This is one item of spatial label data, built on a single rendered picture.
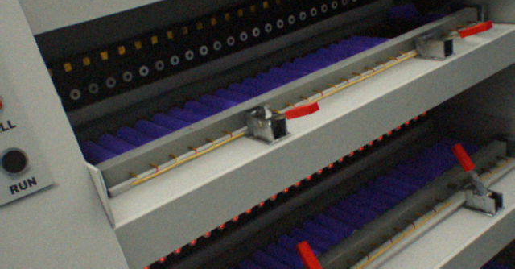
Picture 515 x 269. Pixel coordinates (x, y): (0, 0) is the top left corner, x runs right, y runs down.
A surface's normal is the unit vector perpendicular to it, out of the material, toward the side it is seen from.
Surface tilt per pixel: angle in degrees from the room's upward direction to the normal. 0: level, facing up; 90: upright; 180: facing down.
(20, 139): 90
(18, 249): 90
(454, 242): 17
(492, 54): 107
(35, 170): 90
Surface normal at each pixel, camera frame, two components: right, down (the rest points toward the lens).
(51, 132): 0.55, -0.09
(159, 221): 0.62, 0.19
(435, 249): -0.16, -0.92
